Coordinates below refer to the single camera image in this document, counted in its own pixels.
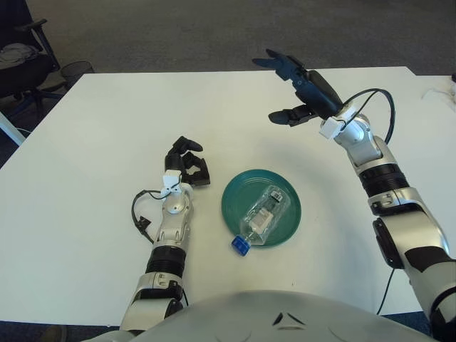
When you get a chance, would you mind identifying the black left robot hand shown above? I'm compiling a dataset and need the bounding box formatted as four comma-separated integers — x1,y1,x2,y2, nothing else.
164,135,212,187

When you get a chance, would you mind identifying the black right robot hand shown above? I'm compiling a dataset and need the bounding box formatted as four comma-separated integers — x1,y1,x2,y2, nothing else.
252,48,345,128

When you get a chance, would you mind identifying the clear bottle with blue cap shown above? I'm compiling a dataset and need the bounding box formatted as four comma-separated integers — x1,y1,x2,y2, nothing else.
229,184,289,257

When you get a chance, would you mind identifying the green round plate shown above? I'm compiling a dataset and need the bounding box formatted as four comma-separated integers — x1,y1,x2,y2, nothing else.
220,169,302,249

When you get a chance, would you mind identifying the white table leg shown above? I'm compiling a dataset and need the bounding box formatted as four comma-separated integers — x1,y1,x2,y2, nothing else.
0,108,26,147

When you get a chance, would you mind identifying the grey robot torso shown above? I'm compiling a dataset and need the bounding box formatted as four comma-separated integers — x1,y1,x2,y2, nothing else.
80,290,439,342

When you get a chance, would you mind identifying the black office chair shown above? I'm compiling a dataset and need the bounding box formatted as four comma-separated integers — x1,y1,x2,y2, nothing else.
0,0,68,108

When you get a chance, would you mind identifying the grey cloth bundle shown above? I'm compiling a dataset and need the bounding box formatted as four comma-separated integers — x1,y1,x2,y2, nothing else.
0,42,38,65

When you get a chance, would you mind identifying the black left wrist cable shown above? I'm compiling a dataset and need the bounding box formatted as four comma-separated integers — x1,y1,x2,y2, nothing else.
130,190,168,246

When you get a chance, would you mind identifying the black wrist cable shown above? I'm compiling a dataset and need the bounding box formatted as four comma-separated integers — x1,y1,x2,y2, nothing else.
341,88,397,143
130,190,168,246

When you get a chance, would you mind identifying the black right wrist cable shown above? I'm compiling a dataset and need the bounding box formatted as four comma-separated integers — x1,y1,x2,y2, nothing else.
341,88,397,143

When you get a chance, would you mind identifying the white cable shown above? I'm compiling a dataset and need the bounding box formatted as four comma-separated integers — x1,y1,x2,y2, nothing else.
422,87,456,104

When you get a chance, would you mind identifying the thin black elbow cable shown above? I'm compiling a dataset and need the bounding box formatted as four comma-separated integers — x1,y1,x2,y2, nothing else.
377,269,396,316

